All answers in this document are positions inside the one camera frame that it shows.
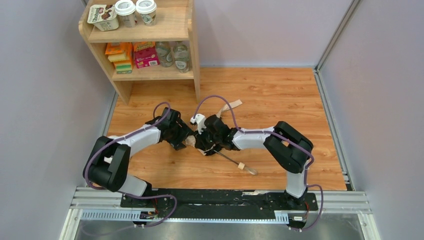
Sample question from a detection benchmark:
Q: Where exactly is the beige folding umbrella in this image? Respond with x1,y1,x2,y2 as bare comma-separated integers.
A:
185,99,258,176

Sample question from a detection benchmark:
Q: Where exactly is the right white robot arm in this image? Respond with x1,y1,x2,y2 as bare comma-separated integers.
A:
190,114,314,205

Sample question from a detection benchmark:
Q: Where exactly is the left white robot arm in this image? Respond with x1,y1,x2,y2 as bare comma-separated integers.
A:
82,107,194,197

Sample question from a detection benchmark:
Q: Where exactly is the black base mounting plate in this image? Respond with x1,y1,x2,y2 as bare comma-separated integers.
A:
120,188,319,220

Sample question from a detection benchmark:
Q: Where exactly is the white crumpled plastic bag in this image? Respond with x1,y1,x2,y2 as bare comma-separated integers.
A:
107,135,121,140

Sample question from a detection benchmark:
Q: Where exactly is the right clear glass bottle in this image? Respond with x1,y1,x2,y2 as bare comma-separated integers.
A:
173,41,191,73

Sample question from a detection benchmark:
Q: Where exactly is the clear glass bottle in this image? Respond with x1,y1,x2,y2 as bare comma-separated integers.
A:
173,41,191,73
155,41,174,68

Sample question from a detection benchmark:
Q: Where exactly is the pink orange snack box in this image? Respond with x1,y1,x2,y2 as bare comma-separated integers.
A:
133,41,160,69

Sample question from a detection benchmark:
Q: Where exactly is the left clear glass bottle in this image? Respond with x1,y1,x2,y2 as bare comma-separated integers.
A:
155,41,174,68

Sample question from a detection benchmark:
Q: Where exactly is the orange sponge pack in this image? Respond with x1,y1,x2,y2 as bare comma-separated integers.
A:
105,42,134,74

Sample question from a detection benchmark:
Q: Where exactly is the wooden shelf unit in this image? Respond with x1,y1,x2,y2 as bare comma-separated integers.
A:
78,0,201,104

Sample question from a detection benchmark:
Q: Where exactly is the right white lidded cup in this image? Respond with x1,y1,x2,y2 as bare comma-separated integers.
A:
135,0,157,27

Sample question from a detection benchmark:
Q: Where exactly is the white lidded cup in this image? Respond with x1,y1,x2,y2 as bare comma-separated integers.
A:
135,0,157,27
115,0,137,28

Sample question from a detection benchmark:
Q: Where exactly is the left white lidded cup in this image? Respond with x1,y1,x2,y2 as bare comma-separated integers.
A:
115,0,137,28

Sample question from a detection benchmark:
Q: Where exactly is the Chobani yogurt tub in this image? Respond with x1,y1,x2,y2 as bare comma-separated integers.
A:
87,4,119,32

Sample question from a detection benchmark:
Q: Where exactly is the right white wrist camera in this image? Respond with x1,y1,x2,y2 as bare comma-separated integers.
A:
190,113,206,134

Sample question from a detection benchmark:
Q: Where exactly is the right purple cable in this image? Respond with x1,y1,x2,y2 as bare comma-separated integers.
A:
192,95,325,232

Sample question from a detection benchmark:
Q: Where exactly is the purple cable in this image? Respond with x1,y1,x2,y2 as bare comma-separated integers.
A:
192,95,325,232
84,101,178,228

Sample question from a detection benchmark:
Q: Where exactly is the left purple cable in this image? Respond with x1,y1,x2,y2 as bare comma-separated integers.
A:
84,101,178,228

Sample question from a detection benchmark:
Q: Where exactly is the aluminium frame rail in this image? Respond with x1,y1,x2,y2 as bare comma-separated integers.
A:
59,187,381,240

